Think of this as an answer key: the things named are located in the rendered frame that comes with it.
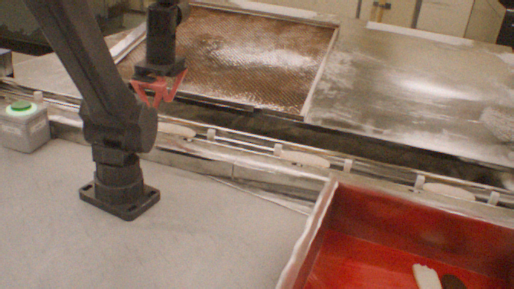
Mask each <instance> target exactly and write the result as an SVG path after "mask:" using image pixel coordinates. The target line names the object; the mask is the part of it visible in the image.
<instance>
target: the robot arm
mask: <svg viewBox="0 0 514 289"><path fill-rule="evenodd" d="M152 1H156V2H155V3H154V4H152V5H147V6H146V8H145V32H146V58H145V59H143V60H141V61H139V62H137V63H135V64H134V72H135V74H134V75H131V84H132V86H133V88H134V89H135V90H136V91H137V93H138V95H139V97H140V98H141V100H142V101H138V100H136V98H135V94H134V93H133V92H132V91H131V90H130V89H129V88H128V87H127V86H126V84H125V82H124V81H123V78H122V76H121V74H120V72H119V70H118V68H117V66H116V64H115V61H114V59H113V57H112V55H111V52H110V50H109V48H108V46H107V44H106V40H105V38H104V37H103V35H102V32H101V30H100V28H99V25H98V24H97V22H96V19H95V16H94V14H93V12H92V10H91V8H90V6H89V3H88V1H87V0H22V2H23V3H24V5H25V6H26V7H27V9H28V10H29V12H30V13H31V14H32V16H33V17H34V20H35V21H36V22H37V24H38V25H39V27H40V29H41V31H42V33H43V35H44V36H45V38H46V40H47V42H48V43H49V45H50V46H51V47H52V49H53V51H54V53H55V54H56V55H57V57H58V59H59V60H60V62H61V64H62V65H63V67H64V69H65V70H66V72H67V73H68V75H69V76H70V78H71V79H72V81H73V84H74V85H75V87H76V88H77V90H78V91H79V93H80V95H81V96H82V97H83V98H82V100H81V103H80V107H79V110H78V116H79V117H80V118H81V120H82V121H83V137H84V138H85V141H86V142H87V143H89V144H90V145H91V148H92V159H93V162H95V164H96V171H94V172H93V180H91V181H90V182H89V183H86V184H85V185H83V186H82V187H81V188H79V197H80V199H81V200H83V202H85V203H88V204H90V205H93V206H95V207H98V208H100V209H102V210H104V211H106V213H109V214H111V215H114V216H116V217H119V218H120V219H123V220H125V221H128V222H133V221H135V219H136V218H138V217H139V216H140V215H141V214H142V213H144V212H145V211H147V210H148V209H150V208H152V207H153V206H154V205H155V204H157V203H158V201H159V200H160V199H161V192H160V190H159V189H157V188H155V187H151V186H149V185H147V184H145V183H144V177H143V171H142V168H141V166H140V163H139V156H138V155H137V154H136V153H149V152H150V151H151V149H152V148H153V146H154V142H155V141H156V138H157V135H158V107H159V105H160V102H161V99H162V96H163V97H164V101H165V102H172V100H173V98H174V95H175V93H176V92H177V89H179V86H180V84H181V82H182V81H183V79H184V77H185V74H186V72H187V65H184V64H185V57H184V56H180V55H176V31H177V26H179V25H180V24H183V23H184V22H185V21H186V20H187V19H188V18H189V17H190V6H189V4H188V2H187V0H152ZM152 73H155V76H156V77H157V78H158V81H157V78H156V77H152V76H149V75H150V74H152ZM166 76H167V77H172V78H173V77H177V79H176V80H175V82H174V85H173V88H172V90H171V92H170V95H169V94H168V90H167V86H168V83H166V81H165V77H166ZM143 87H145V88H149V89H153V90H154V91H156V95H155V101H154V104H152V106H150V105H149V102H148V99H147V97H146V94H145V91H144V89H143Z"/></svg>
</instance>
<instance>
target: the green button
mask: <svg viewBox="0 0 514 289"><path fill-rule="evenodd" d="M10 108H11V110H12V111H13V112H26V111H29V110H31V108H32V104H31V103H30V102H28V101H17V102H13V103H12V104H11V106H10Z"/></svg>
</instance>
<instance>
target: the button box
mask: <svg viewBox="0 0 514 289"><path fill-rule="evenodd" d="M33 104H34V103H33ZM35 105H36V107H37V108H36V111H35V112H32V113H31V114H27V115H11V114H8V113H7V110H6V109H7V108H5V109H3V110H1V111H0V139H1V143H2V147H4V148H10V149H13V150H16V151H22V152H25V153H29V154H30V153H31V152H33V151H35V150H36V149H38V148H39V147H40V146H42V145H44V143H45V142H47V141H49V140H50V139H56V137H55V131H54V126H52V125H49V119H48V114H47V107H46V106H41V105H38V104H35Z"/></svg>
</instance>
